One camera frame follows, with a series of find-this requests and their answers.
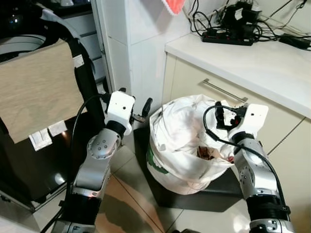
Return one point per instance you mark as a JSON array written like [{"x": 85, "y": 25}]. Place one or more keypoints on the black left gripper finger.
[
  {"x": 121, "y": 91},
  {"x": 146, "y": 106}
]

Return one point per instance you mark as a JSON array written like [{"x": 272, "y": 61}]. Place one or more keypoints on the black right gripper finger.
[
  {"x": 220, "y": 121},
  {"x": 220, "y": 107}
]

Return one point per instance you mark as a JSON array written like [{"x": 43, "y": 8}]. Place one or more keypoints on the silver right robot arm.
[{"x": 255, "y": 174}]

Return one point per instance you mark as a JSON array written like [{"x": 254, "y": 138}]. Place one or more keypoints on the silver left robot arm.
[{"x": 99, "y": 145}]

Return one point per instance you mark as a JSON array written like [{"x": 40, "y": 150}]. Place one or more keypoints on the black washing machine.
[{"x": 29, "y": 170}]

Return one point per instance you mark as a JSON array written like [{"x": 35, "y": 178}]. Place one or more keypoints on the brown garment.
[{"x": 206, "y": 153}]

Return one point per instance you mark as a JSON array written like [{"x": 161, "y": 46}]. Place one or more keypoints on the white laundry bag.
[{"x": 175, "y": 131}]

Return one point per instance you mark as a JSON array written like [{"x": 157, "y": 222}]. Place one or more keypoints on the white garment label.
[{"x": 79, "y": 61}]

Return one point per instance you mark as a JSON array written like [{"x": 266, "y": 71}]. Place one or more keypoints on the grey drawer cabinet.
[{"x": 92, "y": 29}]

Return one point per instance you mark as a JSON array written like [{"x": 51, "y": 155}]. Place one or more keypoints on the black power strip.
[{"x": 228, "y": 39}]

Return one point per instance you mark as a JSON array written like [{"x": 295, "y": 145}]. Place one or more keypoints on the white care label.
[
  {"x": 58, "y": 128},
  {"x": 41, "y": 140}
]

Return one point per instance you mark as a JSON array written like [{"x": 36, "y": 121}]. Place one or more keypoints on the cream cabinet with white counter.
[{"x": 291, "y": 170}]

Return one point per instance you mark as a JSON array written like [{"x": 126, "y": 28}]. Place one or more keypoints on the beige cloth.
[{"x": 39, "y": 92}]

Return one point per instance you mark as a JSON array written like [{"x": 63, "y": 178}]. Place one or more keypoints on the black charger device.
[{"x": 240, "y": 17}]

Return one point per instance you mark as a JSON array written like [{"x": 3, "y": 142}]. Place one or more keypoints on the black power adapter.
[{"x": 294, "y": 41}]

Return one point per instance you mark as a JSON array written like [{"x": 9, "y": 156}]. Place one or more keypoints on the red cloth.
[{"x": 174, "y": 6}]

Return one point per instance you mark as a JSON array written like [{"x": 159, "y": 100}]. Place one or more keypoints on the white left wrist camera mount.
[{"x": 120, "y": 109}]

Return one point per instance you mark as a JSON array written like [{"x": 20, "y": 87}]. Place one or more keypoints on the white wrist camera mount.
[
  {"x": 255, "y": 116},
  {"x": 120, "y": 109}
]

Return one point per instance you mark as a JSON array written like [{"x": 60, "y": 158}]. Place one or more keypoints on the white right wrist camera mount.
[{"x": 255, "y": 116}]

